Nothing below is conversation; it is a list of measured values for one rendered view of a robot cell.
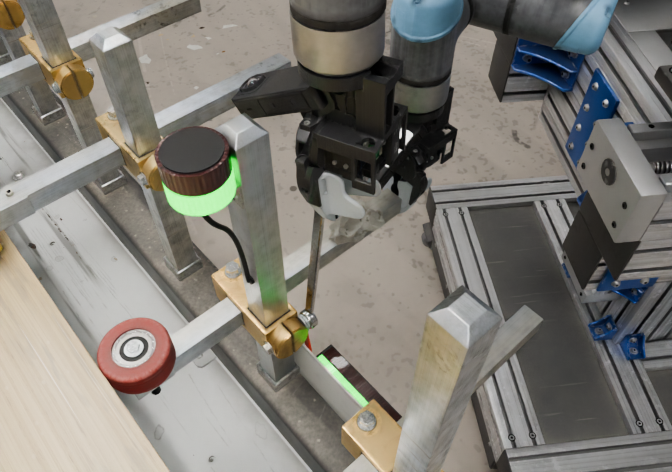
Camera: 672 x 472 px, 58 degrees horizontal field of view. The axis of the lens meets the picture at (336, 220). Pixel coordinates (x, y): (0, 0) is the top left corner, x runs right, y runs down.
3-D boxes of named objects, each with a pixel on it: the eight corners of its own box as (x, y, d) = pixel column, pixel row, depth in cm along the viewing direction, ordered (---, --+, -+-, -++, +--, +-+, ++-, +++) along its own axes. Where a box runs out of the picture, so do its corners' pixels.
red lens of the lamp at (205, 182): (206, 135, 54) (202, 116, 52) (246, 171, 51) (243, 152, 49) (147, 167, 51) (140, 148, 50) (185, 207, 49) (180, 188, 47)
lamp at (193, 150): (235, 263, 69) (203, 116, 52) (265, 295, 66) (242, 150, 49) (191, 292, 66) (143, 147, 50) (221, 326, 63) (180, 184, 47)
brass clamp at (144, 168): (139, 127, 88) (130, 100, 84) (190, 178, 82) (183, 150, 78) (100, 147, 85) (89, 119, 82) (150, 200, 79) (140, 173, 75)
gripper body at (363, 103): (372, 202, 56) (374, 95, 47) (291, 173, 59) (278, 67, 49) (406, 152, 60) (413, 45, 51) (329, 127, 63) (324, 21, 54)
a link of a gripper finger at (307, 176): (313, 217, 61) (307, 151, 54) (300, 212, 61) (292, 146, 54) (335, 186, 63) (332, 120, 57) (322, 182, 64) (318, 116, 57)
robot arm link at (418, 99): (421, 97, 70) (372, 65, 74) (417, 127, 73) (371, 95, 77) (464, 69, 73) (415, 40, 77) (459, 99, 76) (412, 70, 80)
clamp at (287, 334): (246, 276, 83) (242, 253, 80) (309, 341, 77) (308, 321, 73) (212, 299, 81) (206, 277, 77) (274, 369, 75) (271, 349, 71)
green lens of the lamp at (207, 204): (211, 156, 56) (207, 138, 54) (249, 192, 53) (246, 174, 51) (153, 187, 53) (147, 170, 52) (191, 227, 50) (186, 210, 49)
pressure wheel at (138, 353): (167, 349, 79) (145, 301, 70) (201, 393, 75) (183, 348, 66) (111, 387, 76) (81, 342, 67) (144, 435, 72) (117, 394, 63)
